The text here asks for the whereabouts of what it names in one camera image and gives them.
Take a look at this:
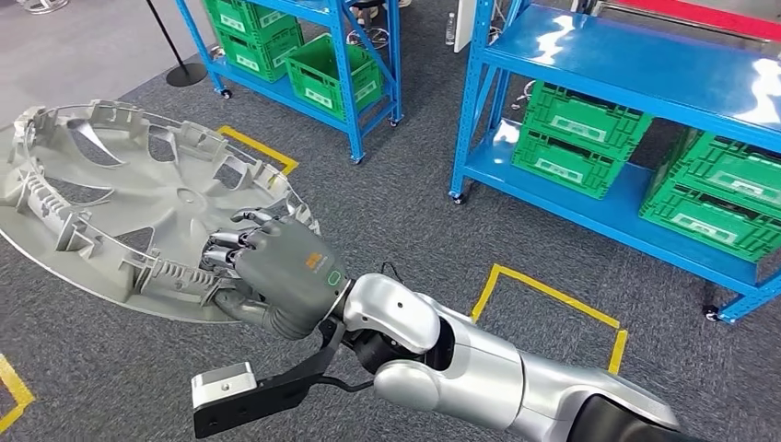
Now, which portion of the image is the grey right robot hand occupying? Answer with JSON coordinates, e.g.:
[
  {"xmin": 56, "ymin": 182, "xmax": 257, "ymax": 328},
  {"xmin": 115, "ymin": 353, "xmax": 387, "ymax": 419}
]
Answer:
[{"xmin": 200, "ymin": 207, "xmax": 354, "ymax": 342}]

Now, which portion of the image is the blue metal shelf rack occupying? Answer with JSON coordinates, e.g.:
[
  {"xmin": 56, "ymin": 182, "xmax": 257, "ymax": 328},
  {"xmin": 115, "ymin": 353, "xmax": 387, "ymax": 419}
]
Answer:
[
  {"xmin": 175, "ymin": 0, "xmax": 405, "ymax": 165},
  {"xmin": 448, "ymin": 0, "xmax": 781, "ymax": 326}
]

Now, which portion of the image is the silver plastic wheel hubcap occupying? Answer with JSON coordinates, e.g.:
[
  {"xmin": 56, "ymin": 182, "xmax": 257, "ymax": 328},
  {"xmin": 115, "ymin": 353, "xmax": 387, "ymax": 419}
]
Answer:
[{"xmin": 0, "ymin": 99, "xmax": 322, "ymax": 324}]

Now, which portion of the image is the red barrier belt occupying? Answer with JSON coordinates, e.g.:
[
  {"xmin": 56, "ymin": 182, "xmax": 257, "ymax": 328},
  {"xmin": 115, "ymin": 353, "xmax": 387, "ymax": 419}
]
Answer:
[{"xmin": 612, "ymin": 0, "xmax": 781, "ymax": 42}]

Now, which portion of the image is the pale wrist camera on bracket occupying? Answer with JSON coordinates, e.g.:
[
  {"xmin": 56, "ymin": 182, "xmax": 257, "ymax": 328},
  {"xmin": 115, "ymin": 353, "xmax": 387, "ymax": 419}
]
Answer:
[{"xmin": 191, "ymin": 317, "xmax": 349, "ymax": 439}]

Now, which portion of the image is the black stanchion with round base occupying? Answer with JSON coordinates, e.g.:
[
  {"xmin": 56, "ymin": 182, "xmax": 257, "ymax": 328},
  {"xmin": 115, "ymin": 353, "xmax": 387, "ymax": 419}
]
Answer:
[{"xmin": 145, "ymin": 0, "xmax": 210, "ymax": 88}]

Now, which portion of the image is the black camera cable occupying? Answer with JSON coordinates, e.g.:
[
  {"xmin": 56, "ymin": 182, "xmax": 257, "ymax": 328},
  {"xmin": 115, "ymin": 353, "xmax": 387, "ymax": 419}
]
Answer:
[{"xmin": 317, "ymin": 261, "xmax": 406, "ymax": 395}]

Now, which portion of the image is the yellow floor tape square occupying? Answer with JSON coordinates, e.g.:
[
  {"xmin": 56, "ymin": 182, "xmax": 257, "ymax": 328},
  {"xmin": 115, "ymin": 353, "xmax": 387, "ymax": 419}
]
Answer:
[{"xmin": 470, "ymin": 263, "xmax": 630, "ymax": 377}]

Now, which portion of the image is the chrome stool base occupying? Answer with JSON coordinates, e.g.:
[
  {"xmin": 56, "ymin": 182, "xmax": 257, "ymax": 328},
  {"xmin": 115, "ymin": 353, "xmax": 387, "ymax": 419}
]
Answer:
[
  {"xmin": 15, "ymin": 0, "xmax": 71, "ymax": 17},
  {"xmin": 346, "ymin": 24, "xmax": 391, "ymax": 52}
]

